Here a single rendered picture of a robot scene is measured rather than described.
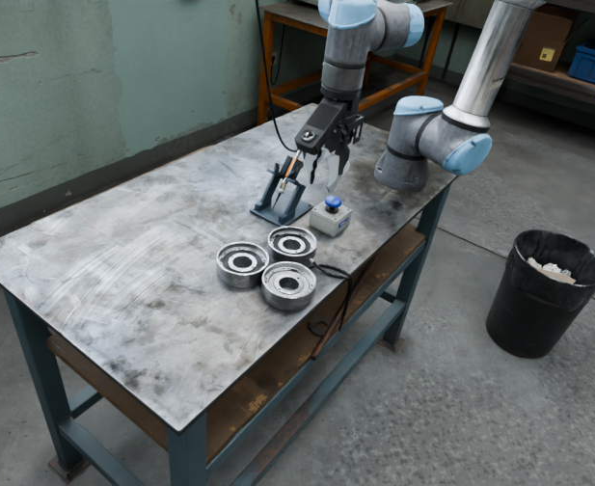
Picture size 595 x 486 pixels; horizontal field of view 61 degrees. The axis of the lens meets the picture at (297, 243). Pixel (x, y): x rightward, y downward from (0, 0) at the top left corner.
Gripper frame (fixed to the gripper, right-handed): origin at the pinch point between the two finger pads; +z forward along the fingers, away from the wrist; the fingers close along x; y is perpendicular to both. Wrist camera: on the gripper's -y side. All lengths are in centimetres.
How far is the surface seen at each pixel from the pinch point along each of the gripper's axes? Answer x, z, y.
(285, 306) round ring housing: -8.6, 14.3, -20.4
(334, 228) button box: -1.8, 13.6, 6.5
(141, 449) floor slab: 31, 96, -29
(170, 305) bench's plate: 8.6, 16.1, -33.3
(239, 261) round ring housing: 6.6, 14.8, -16.2
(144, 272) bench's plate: 19.1, 16.1, -30.5
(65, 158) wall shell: 162, 73, 38
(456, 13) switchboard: 105, 35, 365
